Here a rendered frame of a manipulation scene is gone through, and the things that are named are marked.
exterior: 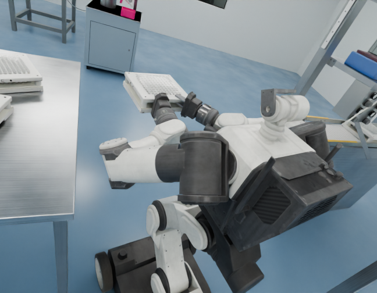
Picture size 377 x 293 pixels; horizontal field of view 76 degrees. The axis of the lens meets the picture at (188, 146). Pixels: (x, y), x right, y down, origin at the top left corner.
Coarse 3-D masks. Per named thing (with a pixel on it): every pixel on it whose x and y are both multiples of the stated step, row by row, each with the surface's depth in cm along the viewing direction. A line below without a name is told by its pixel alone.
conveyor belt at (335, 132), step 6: (330, 126) 180; (336, 126) 184; (342, 126) 187; (330, 132) 171; (336, 132) 174; (342, 132) 178; (348, 132) 182; (330, 138) 163; (336, 138) 166; (342, 138) 169; (348, 138) 172; (354, 138) 175
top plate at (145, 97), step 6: (126, 72) 114; (132, 72) 116; (132, 78) 111; (132, 84) 108; (138, 84) 109; (138, 90) 104; (144, 90) 106; (180, 90) 117; (138, 96) 104; (144, 96) 102; (150, 96) 103; (168, 96) 108; (174, 96) 110; (186, 96) 114; (144, 102) 102; (150, 102) 103
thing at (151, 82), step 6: (144, 78) 115; (150, 78) 115; (156, 78) 117; (162, 78) 119; (150, 84) 110; (156, 84) 113; (162, 84) 115; (168, 84) 116; (150, 90) 106; (156, 90) 107; (162, 90) 110; (168, 90) 111; (174, 90) 114
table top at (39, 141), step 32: (64, 64) 141; (32, 96) 110; (64, 96) 117; (0, 128) 90; (32, 128) 95; (64, 128) 100; (0, 160) 79; (32, 160) 83; (64, 160) 87; (0, 192) 71; (32, 192) 74; (64, 192) 78; (0, 224) 67
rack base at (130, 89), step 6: (126, 84) 115; (126, 90) 115; (132, 90) 112; (132, 96) 110; (138, 102) 106; (138, 108) 105; (144, 108) 104; (150, 108) 105; (174, 108) 112; (180, 108) 114
